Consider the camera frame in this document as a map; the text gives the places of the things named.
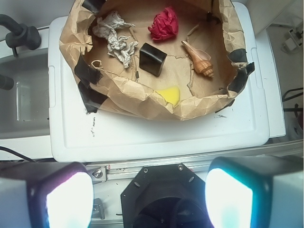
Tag brown spiral sea shell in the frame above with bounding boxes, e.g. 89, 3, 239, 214
181, 41, 214, 77

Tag black cable left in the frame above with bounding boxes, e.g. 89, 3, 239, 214
0, 146, 36, 163

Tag black octagonal mount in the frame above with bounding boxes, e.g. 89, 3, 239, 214
121, 163, 213, 228

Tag crumpled red paper ball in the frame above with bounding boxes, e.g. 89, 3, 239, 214
148, 7, 179, 41

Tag black cables right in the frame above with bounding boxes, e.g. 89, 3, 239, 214
282, 87, 304, 143

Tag black rectangular block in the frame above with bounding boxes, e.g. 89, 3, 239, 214
139, 43, 167, 77

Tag yellow sponge piece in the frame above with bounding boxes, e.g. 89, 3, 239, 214
155, 86, 180, 106

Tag white connector parts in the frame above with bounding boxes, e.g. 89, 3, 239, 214
282, 23, 304, 54

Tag grey plastic storage bin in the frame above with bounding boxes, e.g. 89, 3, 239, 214
0, 48, 50, 139

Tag crumpled grey paper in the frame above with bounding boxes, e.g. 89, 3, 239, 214
92, 11, 138, 68

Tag brown paper bag tray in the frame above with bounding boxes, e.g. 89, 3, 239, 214
59, 0, 255, 121

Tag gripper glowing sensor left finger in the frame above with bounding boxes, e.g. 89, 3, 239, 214
0, 162, 94, 228

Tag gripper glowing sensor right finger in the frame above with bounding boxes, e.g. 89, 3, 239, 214
205, 155, 304, 228

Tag white plastic bin lid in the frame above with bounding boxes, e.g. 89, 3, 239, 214
48, 2, 270, 162

